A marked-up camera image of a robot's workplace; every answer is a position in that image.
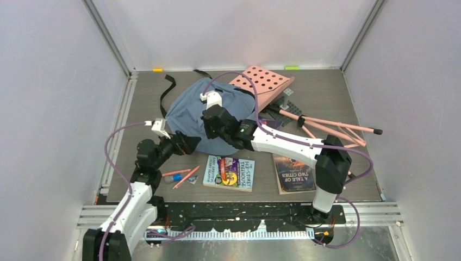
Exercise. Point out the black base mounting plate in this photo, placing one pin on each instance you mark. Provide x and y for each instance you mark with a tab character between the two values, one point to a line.
244	216

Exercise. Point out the blue grey glue stick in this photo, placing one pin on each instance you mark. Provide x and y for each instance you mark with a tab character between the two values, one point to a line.
173	178

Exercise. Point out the orange pencil short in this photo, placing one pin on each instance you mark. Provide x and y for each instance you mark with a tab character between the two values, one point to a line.
175	172

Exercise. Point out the pink perforated music stand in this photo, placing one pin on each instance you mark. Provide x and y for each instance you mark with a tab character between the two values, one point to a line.
268	85

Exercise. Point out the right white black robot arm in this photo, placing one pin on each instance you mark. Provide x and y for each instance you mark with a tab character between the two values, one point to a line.
327	157

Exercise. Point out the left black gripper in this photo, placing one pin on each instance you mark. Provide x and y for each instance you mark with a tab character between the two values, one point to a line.
182	144

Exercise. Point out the aluminium front rail frame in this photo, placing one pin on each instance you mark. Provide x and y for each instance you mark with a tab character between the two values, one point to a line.
218	119

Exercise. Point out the blue fabric backpack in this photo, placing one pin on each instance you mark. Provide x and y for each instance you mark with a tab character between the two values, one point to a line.
184	114

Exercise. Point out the Storey Treehouse colourful book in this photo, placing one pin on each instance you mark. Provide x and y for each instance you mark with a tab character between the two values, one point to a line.
229	173

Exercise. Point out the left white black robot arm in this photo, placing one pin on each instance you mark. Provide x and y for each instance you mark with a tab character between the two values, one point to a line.
116	238

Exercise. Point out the dark grey lego plate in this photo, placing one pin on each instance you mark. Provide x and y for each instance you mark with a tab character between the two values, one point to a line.
282	102

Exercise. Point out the orange pencil long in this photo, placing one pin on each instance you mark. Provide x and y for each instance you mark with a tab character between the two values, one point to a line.
186	177

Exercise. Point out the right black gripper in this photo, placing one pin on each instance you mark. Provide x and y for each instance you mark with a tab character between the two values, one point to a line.
210	135

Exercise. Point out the Tale of Two Cities book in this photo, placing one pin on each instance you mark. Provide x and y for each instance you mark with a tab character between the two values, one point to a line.
293	176

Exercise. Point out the dark blue bokeh book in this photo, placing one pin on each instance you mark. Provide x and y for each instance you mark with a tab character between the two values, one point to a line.
271	123

